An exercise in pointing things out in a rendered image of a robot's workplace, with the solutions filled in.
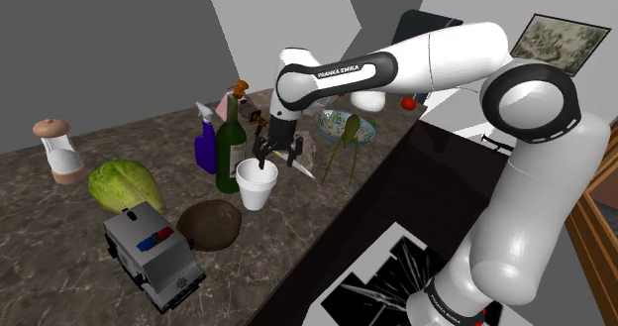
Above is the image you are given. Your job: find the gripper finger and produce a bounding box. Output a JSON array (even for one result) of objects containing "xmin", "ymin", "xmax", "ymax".
[
  {"xmin": 252, "ymin": 136, "xmax": 271, "ymax": 170},
  {"xmin": 286, "ymin": 136, "xmax": 305, "ymax": 168}
]

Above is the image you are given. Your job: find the silver kitchen knife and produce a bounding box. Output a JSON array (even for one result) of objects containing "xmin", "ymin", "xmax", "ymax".
[{"xmin": 273, "ymin": 149, "xmax": 317, "ymax": 179}]

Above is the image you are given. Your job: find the green wine bottle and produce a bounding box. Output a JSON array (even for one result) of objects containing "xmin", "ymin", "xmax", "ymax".
[{"xmin": 215, "ymin": 92, "xmax": 249, "ymax": 195}]

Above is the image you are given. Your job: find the white foam cup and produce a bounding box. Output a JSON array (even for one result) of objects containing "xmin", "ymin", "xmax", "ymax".
[{"xmin": 235, "ymin": 158, "xmax": 279, "ymax": 212}]

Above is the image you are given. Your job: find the patterned ceramic bowl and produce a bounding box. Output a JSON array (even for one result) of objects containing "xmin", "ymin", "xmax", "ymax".
[{"xmin": 312, "ymin": 108, "xmax": 378, "ymax": 147}]

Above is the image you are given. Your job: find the blue spray bottle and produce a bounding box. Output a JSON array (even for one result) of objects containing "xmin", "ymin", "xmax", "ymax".
[{"xmin": 193, "ymin": 101, "xmax": 219, "ymax": 176}]

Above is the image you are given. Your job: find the pink box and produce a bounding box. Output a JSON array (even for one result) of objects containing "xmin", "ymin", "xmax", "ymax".
[{"xmin": 215, "ymin": 91, "xmax": 232, "ymax": 122}]

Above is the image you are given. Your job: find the orange brown pump bottle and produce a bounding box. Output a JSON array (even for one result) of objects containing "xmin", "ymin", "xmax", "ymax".
[{"xmin": 227, "ymin": 79, "xmax": 251, "ymax": 100}]

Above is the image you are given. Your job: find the brown coconut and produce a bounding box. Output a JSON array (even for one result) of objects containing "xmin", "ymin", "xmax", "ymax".
[{"xmin": 175, "ymin": 199, "xmax": 243, "ymax": 254}]

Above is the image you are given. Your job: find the green cabbage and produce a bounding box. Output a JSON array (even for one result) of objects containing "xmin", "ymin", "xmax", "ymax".
[{"xmin": 87, "ymin": 159, "xmax": 165, "ymax": 216}]

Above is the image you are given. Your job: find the grey toy police van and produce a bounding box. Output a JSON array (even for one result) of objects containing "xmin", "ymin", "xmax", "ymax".
[{"xmin": 102, "ymin": 201, "xmax": 208, "ymax": 315}]

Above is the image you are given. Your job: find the black and white robot stand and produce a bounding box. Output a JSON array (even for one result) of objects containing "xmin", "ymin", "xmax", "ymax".
[{"xmin": 308, "ymin": 220, "xmax": 532, "ymax": 326}]

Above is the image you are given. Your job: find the white and tan grinder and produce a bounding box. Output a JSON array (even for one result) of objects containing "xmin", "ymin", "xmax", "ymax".
[{"xmin": 32, "ymin": 118, "xmax": 90, "ymax": 186}]

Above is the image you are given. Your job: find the wooden furniture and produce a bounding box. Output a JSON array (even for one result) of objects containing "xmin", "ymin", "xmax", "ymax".
[{"xmin": 564, "ymin": 116, "xmax": 618, "ymax": 326}]

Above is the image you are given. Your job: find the brown handled tool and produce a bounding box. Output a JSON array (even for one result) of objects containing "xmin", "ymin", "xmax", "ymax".
[{"xmin": 245, "ymin": 105, "xmax": 272, "ymax": 129}]

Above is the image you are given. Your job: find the framed wall picture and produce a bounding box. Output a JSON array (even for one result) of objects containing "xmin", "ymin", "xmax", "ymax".
[{"xmin": 509, "ymin": 13, "xmax": 612, "ymax": 78}]

